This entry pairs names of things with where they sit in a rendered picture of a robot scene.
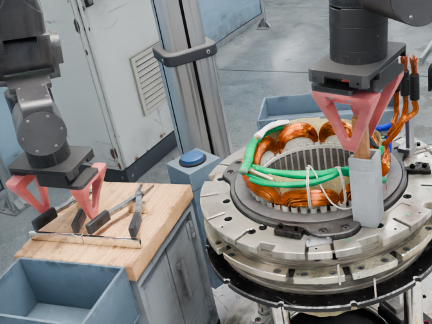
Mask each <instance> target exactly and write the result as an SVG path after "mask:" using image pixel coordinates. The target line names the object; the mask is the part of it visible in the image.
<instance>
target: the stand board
mask: <svg viewBox="0 0 432 324"><path fill-rule="evenodd" d="M140 184H142V185H143V186H142V189H141V191H145V190H147V189H148V188H149V187H151V186H152V185H154V187H153V189H151V191H150V192H149V193H148V194H147V195H146V196H143V198H142V201H145V202H146V204H147V209H148V213H147V214H141V219H142V222H141V226H140V228H139V231H138V234H137V236H136V237H135V239H141V243H142V246H143V247H142V248H141V249H136V248H127V247H111V246H96V245H87V244H72V243H63V242H47V241H38V240H31V239H30V240H29V241H27V243H26V244H25V245H24V246H23V247H22V248H21V249H20V250H19V251H18V252H17V253H16V254H15V255H14V258H15V260H17V259H18V258H19V257H26V258H39V259H47V260H60V261H68V262H81V263H88V264H102V265H109V266H122V267H125V269H126V272H127V276H128V278H129V280H132V281H137V280H138V278H139V277H140V276H141V274H142V272H143V271H144V270H145V268H146V267H147V266H148V264H149V262H150V261H151V260H152V258H153V256H154V255H155V254H156V252H157V250H158V249H159V247H160V246H161V245H162V243H163V242H164V240H165V239H166V237H167V236H168V234H169V233H170V231H171V230H172V228H173V227H174V225H175V224H176V222H177V221H178V219H179V218H180V216H181V215H182V214H183V212H184V211H185V209H186V207H187V206H188V205H189V203H190V201H191V200H192V199H193V197H194V196H193V193H192V187H191V185H190V184H156V183H117V182H103V184H102V189H101V191H100V200H99V208H98V214H100V213H101V212H103V211H104V210H110V209H111V208H113V207H115V206H116V205H118V204H120V203H121V202H123V201H124V200H126V199H128V198H129V197H131V196H133V195H134V194H135V192H136V190H137V189H138V187H139V185H140ZM77 211H78V210H77V206H76V204H73V205H72V206H70V207H69V208H66V209H65V210H63V211H61V212H60V213H58V214H57V215H58V217H57V218H55V219H54V220H52V221H51V222H50V223H48V224H47V225H45V226H44V227H43V228H41V229H40V230H39V231H46V232H55V233H72V234H82V235H89V234H88V233H87V230H86V226H85V225H86V224H87V223H88V222H89V221H91V219H90V218H89V217H88V216H87V215H86V216H87V218H86V220H85V222H84V224H83V226H82V229H81V230H80V232H79V233H73V230H72V227H71V223H72V222H73V219H74V218H75V215H76V214H77ZM132 216H133V213H129V210H128V207H126V208H124V209H123V210H122V211H119V212H118V213H116V214H114V215H113V216H111V220H110V221H109V222H108V223H106V224H105V225H103V226H102V227H101V228H100V229H99V230H97V231H96V232H95V233H93V234H92V235H99V236H109V237H126V238H131V236H130V233H129V230H128V228H129V224H130V223H131V219H132Z"/></svg>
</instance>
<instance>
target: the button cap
mask: <svg viewBox="0 0 432 324"><path fill-rule="evenodd" d="M203 158H204V156H203V153H202V152H201V151H199V150H191V151H188V152H186V153H184V154H183V155H182V156H181V162H182V163H183V164H187V165H190V164H194V163H198V162H200V161H201V160H203Z"/></svg>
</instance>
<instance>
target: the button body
mask: <svg viewBox="0 0 432 324"><path fill-rule="evenodd" d="M193 150H199V151H201V152H202V153H204V154H206V157H207V159H206V161H205V162H204V163H203V164H201V165H199V166H195V167H192V168H185V167H182V166H180V165H179V159H180V158H181V156H180V157H178V158H176V159H174V160H172V161H170V162H168V163H167V164H166V166H167V170H168V174H169V178H170V182H171V184H177V185H191V187H192V193H193V199H192V205H193V210H194V213H195V219H196V222H197V227H198V230H199V236H200V239H201V244H202V249H203V253H204V257H205V261H206V266H207V270H208V274H209V277H210V283H211V287H213V288H214V289H216V288H218V287H220V286H221V285H222V284H224V283H223V282H222V281H221V280H220V279H219V278H218V277H217V275H216V274H215V273H214V272H213V269H212V268H211V266H210V263H209V261H208V257H207V254H206V244H205V243H206V232H205V228H204V217H203V213H202V210H201V204H200V194H201V189H202V187H203V184H204V182H205V181H210V180H209V177H208V176H209V174H210V173H211V172H212V170H213V169H214V168H215V167H216V166H217V165H219V164H220V163H221V159H220V158H219V157H217V156H214V155H213V154H210V153H207V152H205V151H203V150H200V149H198V148H195V149H193Z"/></svg>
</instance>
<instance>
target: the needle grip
mask: <svg viewBox="0 0 432 324"><path fill-rule="evenodd" d="M358 115H359V114H355V115H354V116H353V117H352V133H353V131H354V129H355V126H356V121H357V117H358ZM354 158H359V159H370V140H369V129H368V126H367V128H366V131H365V133H364V136H363V138H362V140H361V142H360V145H359V147H358V149H357V151H356V152H354Z"/></svg>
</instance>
